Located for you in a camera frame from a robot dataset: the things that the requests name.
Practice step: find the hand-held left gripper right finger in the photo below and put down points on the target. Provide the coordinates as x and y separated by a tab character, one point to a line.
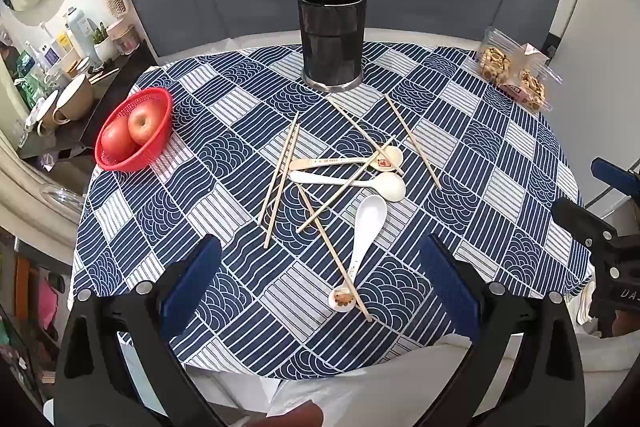
450	292

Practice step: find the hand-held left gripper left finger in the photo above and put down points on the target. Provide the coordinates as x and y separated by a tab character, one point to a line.
187	292

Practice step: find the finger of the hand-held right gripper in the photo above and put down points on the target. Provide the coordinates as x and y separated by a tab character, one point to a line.
582	219
617	177

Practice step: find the white ceramic spoon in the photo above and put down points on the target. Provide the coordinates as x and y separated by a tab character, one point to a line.
370	217

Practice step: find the plain cream spoon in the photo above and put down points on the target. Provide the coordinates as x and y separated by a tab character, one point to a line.
390	187

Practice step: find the wooden utensils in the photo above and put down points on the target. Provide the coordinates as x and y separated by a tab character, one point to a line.
279	167

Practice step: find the beige spoon with printed bowl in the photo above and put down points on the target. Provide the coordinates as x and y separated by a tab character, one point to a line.
325	162

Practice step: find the black cylindrical utensil holder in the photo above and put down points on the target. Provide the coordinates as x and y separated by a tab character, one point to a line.
331	42

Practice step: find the blue white patterned tablecloth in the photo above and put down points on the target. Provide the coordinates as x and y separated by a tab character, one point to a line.
240	187

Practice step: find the clear snack packet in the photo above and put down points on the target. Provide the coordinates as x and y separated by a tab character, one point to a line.
495	59
530	87

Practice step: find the red plastic basket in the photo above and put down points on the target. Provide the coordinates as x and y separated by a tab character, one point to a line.
150	157

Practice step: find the clear glass bowl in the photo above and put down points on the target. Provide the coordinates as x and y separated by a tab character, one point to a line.
62	198

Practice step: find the red apple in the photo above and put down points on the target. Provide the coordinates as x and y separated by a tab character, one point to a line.
146	123
116	139

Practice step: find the dark side table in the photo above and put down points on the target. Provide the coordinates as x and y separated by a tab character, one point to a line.
107	99

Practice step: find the cream mug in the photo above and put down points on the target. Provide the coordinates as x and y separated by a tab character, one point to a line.
75	99
46	114

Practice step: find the small plant in white pot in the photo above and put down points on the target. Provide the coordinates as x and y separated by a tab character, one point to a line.
103	47

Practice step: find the pink jar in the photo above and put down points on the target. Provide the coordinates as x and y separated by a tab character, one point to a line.
125	38

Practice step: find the green bottle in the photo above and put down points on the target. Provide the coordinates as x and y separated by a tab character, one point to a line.
27	72

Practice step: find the white spray bottle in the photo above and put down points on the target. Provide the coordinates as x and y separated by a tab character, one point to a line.
80	32

